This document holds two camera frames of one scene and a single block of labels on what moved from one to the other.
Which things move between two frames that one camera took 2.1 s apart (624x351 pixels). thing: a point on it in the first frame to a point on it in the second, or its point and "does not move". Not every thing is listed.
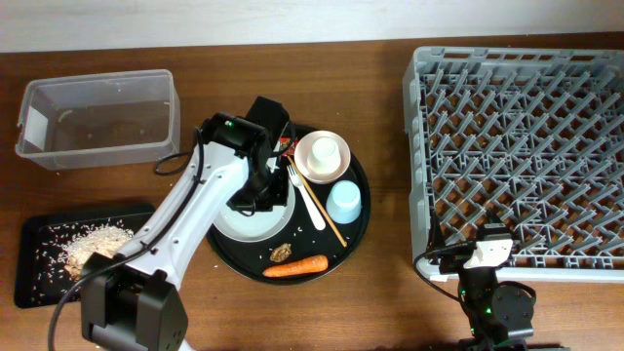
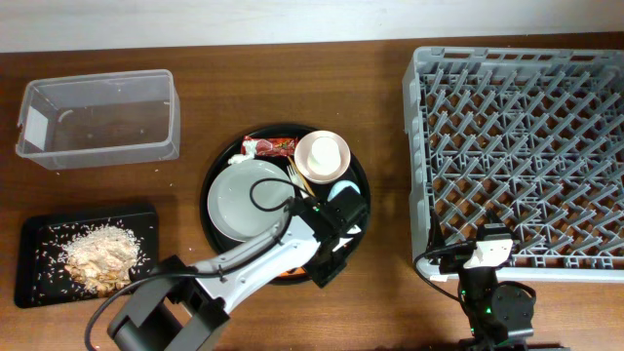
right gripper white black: [455, 257] to [453, 262]
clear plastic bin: [100, 119] does not move
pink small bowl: [302, 152] does not move
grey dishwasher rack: [533, 136] does not move
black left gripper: [278, 198] to [325, 273]
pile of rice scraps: [102, 239] does not move
